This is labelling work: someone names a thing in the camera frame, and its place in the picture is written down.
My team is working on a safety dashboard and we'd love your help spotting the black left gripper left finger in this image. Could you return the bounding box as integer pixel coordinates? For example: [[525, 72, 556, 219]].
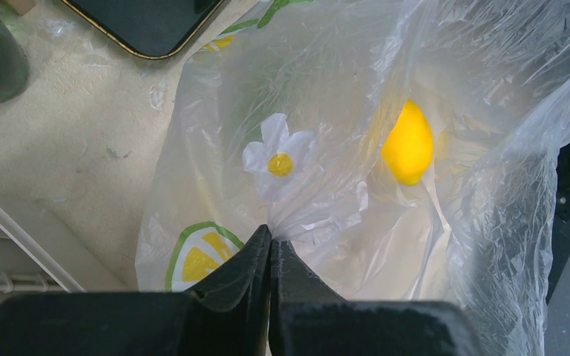
[[0, 225, 272, 355]]

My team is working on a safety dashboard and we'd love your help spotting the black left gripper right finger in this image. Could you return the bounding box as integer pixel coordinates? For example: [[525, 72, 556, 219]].
[[268, 241, 484, 355]]

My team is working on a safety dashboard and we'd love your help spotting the clear plastic grocery bag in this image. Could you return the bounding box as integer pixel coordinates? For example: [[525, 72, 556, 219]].
[[135, 1, 570, 355]]

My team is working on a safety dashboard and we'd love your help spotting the yellow toy bell pepper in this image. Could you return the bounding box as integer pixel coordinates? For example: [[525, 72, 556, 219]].
[[381, 100, 434, 185]]

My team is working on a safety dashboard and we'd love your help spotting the beige plastic toolbox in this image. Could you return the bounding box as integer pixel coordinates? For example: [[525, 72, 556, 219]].
[[0, 197, 85, 304]]

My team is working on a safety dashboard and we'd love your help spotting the black plastic tray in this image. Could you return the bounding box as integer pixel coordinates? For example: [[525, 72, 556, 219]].
[[63, 0, 224, 60]]

